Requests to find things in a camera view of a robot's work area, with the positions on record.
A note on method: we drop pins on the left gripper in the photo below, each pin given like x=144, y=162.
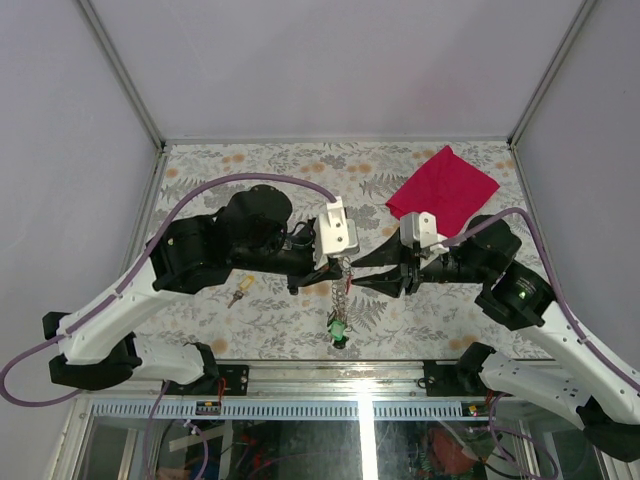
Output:
x=330, y=270

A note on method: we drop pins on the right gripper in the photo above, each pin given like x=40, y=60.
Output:
x=393, y=281

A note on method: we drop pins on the metal ring key organizer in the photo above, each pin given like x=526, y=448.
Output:
x=339, y=291

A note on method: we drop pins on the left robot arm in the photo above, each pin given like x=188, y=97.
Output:
x=98, y=345

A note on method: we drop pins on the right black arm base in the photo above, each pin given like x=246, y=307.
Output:
x=458, y=379

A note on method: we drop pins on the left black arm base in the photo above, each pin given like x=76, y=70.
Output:
x=221, y=380

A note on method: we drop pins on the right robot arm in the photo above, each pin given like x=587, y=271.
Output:
x=600, y=397

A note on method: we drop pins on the green key tag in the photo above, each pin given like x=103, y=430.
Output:
x=337, y=329

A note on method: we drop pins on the magenta folded cloth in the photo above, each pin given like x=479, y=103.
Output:
x=447, y=187

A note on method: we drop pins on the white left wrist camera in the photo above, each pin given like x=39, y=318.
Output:
x=335, y=235

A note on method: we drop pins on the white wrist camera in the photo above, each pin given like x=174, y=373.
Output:
x=420, y=229
x=335, y=235

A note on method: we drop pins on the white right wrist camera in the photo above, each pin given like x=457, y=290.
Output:
x=420, y=229

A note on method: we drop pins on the aluminium front rail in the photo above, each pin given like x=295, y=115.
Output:
x=298, y=390

